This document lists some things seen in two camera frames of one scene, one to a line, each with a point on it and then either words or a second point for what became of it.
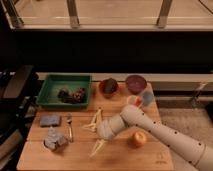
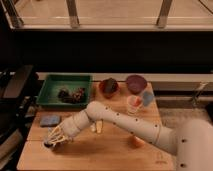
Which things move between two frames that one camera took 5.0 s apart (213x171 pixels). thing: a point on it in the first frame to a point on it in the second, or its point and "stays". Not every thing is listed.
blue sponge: x=50 y=120 stays
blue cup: x=147 y=97 stays
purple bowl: x=136 y=84 stays
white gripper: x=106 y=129 to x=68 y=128
